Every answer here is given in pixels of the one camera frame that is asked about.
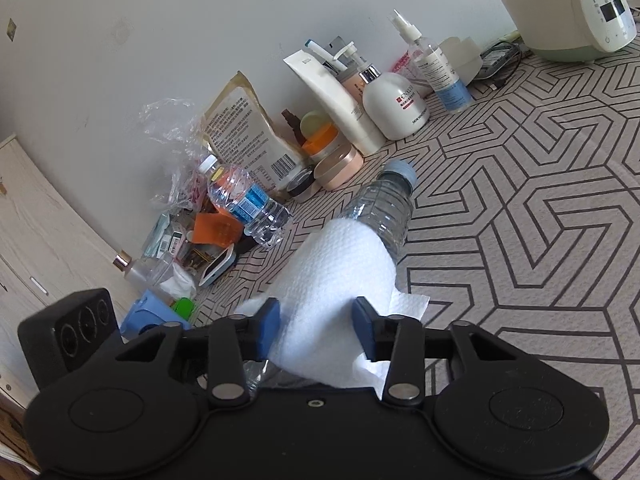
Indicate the geometric patterned tablecloth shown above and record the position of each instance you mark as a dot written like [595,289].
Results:
[525,210]

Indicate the white pump bottle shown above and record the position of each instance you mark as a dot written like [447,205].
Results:
[395,105]

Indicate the clear spray bottle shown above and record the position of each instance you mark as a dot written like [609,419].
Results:
[442,77]

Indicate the orange packet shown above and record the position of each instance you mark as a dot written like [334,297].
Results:
[217,230]

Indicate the white paper towel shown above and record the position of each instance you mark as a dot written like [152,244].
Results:
[340,270]

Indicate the cream kettle base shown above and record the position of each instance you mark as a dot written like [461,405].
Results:
[545,10]

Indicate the pink compact case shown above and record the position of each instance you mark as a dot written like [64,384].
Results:
[340,165]

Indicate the clear plastic bag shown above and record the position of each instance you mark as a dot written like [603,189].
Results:
[170,120]

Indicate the large clear plastic bottle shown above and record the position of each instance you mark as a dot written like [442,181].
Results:
[385,210]

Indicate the small brown bottle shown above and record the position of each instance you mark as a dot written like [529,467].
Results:
[295,125]

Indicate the pink printed packet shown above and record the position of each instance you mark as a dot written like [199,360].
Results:
[402,65]

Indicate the black jar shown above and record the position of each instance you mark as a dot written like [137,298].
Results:
[300,182]

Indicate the brown paper pouch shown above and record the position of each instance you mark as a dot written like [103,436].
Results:
[245,130]

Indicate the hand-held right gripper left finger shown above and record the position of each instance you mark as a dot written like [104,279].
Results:
[270,325]

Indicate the teal medicine box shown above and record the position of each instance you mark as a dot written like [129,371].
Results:
[157,235]

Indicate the light blue plastic object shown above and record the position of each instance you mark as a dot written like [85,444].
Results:
[147,310]

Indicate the small green object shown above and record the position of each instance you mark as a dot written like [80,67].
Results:
[184,306]

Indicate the dark printed packet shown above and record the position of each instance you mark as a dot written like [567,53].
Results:
[197,259]

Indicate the grey flat device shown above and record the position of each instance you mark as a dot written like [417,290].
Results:
[495,57]

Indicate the orange-lid jar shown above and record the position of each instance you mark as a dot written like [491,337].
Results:
[322,137]

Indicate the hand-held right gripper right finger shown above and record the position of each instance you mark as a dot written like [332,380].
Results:
[362,330]

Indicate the white cosmetic tube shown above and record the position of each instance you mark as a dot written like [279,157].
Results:
[340,105]

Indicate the white crumpled tissue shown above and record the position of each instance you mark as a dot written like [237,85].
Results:
[180,285]

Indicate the white paper box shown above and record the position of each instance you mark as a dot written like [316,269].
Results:
[462,57]

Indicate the light wooden cabinet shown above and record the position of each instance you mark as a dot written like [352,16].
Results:
[40,240]

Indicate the clear bottle with gold cap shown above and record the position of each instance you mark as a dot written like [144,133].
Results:
[140,272]

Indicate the small blue-label water bottle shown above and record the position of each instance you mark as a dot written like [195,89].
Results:
[240,195]

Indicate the green-lid jar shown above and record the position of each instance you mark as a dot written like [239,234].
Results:
[315,121]

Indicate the small white device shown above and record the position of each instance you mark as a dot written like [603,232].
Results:
[217,266]

